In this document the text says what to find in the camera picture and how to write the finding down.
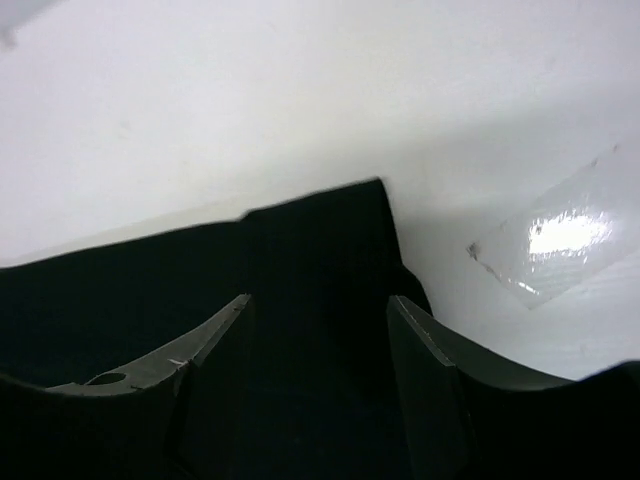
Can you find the black t-shirt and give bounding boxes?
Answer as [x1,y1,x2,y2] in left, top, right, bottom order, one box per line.
[1,179,428,479]

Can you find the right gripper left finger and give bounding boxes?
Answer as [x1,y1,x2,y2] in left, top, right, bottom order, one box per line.
[1,294,251,479]

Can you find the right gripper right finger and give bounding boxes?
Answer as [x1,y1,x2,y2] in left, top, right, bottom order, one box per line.
[387,296,639,479]

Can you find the clear tape patch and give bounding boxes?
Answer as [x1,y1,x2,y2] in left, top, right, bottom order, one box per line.
[467,145,639,309]

